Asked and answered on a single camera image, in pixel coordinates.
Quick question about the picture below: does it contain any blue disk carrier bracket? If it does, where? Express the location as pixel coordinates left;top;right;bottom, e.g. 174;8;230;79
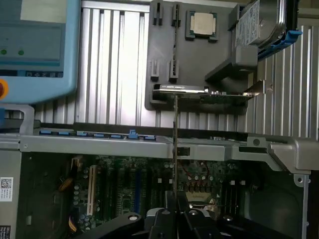
258;29;304;57

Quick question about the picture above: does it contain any yellow orange wire bundle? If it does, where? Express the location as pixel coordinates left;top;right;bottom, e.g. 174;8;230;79
58;175;75;192

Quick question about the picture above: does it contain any silver CPU chip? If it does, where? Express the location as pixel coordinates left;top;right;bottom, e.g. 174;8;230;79
190;11;217;35

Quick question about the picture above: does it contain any grey parts rack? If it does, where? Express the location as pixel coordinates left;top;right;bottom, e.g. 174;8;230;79
144;0;266;116

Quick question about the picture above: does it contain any thin red wire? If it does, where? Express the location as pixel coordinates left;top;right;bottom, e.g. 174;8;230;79
181;161;210;180

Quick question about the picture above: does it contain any silver power supply black label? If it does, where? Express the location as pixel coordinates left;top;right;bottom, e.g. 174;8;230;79
0;148;23;239

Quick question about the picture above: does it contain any blue teach pendant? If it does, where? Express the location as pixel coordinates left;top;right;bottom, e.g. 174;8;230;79
0;0;82;104

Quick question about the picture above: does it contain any cream expansion slot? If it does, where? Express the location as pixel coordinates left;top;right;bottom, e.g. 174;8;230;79
87;164;98;216

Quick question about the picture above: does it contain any silver hard disk white label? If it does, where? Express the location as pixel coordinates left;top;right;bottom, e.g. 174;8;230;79
233;0;287;48

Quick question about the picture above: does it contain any open metal PC case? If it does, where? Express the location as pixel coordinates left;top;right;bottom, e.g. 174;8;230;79
0;104;319;239

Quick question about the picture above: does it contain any blue expansion slot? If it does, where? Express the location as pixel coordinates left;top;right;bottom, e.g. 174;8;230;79
134;170;143;212

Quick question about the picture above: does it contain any green motherboard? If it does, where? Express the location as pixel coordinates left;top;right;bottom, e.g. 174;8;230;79
69;154;246;225

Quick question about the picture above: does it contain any green graphics card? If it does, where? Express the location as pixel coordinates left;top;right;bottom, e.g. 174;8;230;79
152;79;266;103

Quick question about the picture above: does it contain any CPU socket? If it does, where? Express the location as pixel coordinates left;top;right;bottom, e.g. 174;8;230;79
185;190;220;215

